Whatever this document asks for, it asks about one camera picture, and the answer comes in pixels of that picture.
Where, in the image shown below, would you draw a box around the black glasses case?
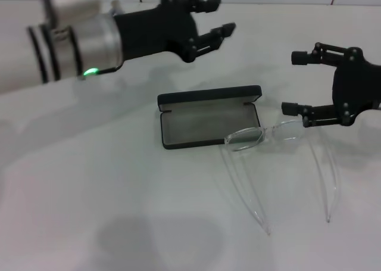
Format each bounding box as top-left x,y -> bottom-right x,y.
157,85 -> 263,151

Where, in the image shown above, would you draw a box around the clear white glasses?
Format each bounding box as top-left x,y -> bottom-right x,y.
219,119 -> 341,236

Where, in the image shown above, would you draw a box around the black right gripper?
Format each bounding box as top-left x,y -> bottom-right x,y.
281,42 -> 381,129

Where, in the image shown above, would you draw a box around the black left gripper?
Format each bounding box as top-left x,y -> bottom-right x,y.
113,0 -> 237,64

